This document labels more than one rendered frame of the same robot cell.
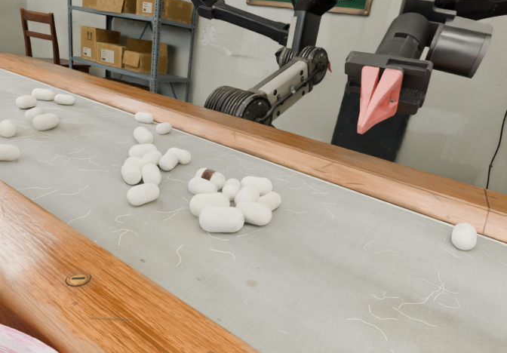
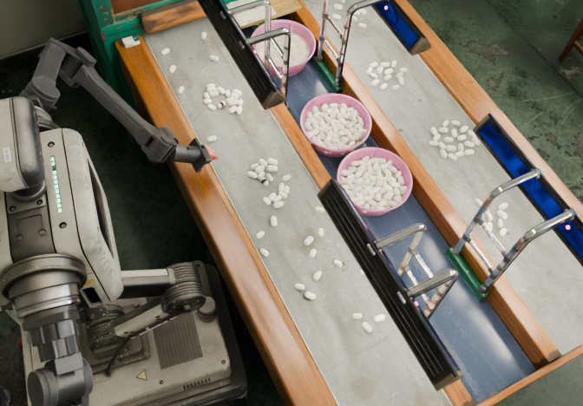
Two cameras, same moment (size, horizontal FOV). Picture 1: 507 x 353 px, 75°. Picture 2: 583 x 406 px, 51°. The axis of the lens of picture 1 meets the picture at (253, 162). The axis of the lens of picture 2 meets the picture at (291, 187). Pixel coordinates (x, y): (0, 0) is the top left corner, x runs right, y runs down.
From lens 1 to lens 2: 2.20 m
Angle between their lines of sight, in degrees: 99
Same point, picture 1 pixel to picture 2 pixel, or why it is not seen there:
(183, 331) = (293, 135)
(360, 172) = (207, 169)
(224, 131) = (235, 219)
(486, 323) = (239, 127)
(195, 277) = (284, 153)
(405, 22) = (180, 147)
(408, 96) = not seen: hidden behind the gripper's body
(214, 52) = not seen: outside the picture
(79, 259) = (304, 151)
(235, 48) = not seen: outside the picture
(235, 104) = (194, 270)
